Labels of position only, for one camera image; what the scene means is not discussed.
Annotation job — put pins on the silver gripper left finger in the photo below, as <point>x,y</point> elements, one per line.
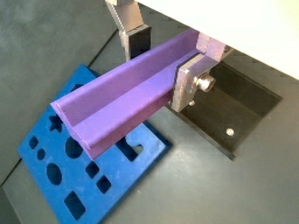
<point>133,31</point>

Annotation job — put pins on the purple star-profile bar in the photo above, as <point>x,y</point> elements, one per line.
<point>104,109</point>

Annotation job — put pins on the blue foam shape board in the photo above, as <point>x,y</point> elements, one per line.
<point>83,188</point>

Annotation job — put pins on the dark curved fixture stand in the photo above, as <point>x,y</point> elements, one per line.
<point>227,112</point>

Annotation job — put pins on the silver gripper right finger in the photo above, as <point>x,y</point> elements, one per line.
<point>192,77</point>

